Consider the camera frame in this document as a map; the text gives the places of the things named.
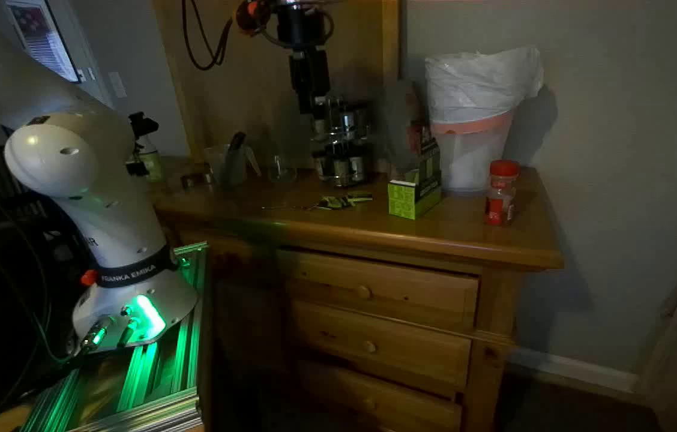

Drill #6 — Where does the red lid spice jar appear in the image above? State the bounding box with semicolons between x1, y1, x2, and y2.
482;159;524;228

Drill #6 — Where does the white light switch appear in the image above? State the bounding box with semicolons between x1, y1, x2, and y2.
105;70;129;100

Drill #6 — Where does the green sachet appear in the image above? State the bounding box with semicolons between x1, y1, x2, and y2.
314;194;349;213
342;190;377;209

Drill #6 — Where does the medium wooden drawer front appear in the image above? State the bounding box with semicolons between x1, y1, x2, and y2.
288;299;475;393

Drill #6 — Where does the large wooden drawer front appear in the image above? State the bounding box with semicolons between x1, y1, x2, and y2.
276;248;482;336

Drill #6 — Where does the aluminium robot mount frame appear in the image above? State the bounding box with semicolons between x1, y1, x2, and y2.
13;239;214;432

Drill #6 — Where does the wooden back panel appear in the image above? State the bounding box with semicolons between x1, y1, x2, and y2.
152;0;403;166

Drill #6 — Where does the small wooden drawer front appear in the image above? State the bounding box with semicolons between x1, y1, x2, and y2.
299;357;467;432

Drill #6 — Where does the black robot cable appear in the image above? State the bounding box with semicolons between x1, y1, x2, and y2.
177;0;236;74

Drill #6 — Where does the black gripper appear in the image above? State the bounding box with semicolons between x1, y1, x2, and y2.
285;48;335;135

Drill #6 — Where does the wooden dresser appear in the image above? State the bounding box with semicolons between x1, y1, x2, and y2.
150;164;566;432

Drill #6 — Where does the white plastic bin liner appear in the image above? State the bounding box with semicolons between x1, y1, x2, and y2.
421;46;548;126

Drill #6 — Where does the clear plastic cup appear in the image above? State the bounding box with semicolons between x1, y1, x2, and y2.
205;142;255;192

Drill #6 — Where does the dark utensil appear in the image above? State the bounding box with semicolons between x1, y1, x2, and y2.
220;130;251;188

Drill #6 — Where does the green cardboard box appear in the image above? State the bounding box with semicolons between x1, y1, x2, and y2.
387;140;446;222

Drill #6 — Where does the white baseboard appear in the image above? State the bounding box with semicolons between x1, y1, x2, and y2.
505;342;647;404

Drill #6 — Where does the white trash bin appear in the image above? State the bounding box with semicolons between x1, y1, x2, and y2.
429;110;517;194

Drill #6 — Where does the wall picture frame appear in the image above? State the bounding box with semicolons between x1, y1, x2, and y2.
0;0;90;86

